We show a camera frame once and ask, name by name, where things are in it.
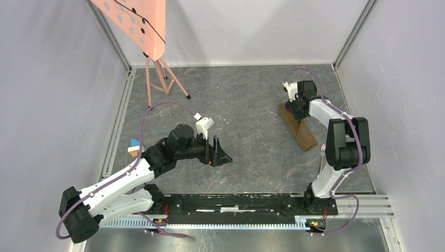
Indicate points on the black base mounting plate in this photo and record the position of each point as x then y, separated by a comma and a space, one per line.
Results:
277, 208

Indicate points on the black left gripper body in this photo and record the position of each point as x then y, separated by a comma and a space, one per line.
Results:
198, 149

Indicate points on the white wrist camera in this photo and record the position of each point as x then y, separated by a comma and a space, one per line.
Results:
291, 89
203, 124

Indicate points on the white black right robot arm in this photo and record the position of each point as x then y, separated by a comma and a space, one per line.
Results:
347, 145

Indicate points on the silver fork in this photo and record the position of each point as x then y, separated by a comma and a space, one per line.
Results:
322, 155

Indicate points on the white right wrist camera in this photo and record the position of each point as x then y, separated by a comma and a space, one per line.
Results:
291, 89

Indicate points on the blue white wooden block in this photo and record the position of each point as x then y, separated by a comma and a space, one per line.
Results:
134, 148

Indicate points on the pink music stand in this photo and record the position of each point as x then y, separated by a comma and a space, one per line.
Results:
144, 22

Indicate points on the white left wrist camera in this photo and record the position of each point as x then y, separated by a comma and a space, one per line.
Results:
203, 124

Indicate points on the aluminium frame rail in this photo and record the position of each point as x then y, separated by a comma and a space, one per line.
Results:
113, 134

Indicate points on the brown cloth napkin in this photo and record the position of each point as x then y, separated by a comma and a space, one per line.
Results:
299, 129

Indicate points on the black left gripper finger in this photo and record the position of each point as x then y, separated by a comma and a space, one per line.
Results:
219, 157
216, 143

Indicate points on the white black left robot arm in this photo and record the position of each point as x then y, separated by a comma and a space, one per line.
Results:
82, 212

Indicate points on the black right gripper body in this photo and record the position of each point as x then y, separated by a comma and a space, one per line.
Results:
298, 115

